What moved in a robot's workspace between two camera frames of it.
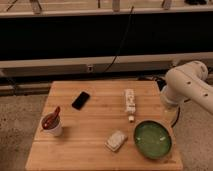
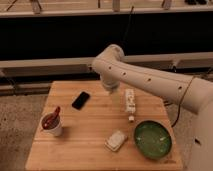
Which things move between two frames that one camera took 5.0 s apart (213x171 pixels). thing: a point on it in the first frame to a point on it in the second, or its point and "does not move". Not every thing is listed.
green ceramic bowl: [153, 139] does not move
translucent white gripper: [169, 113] to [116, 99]
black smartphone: [80, 100] does not move
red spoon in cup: [51, 118] does not move
